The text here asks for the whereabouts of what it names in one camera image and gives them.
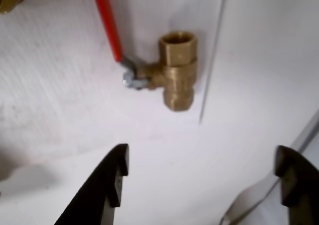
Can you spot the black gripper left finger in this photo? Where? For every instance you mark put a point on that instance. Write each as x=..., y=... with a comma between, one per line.
x=99, y=185

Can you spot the white plywood board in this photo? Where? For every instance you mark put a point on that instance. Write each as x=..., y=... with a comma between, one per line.
x=62, y=85

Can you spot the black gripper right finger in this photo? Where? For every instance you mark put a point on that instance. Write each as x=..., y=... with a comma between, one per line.
x=301, y=185

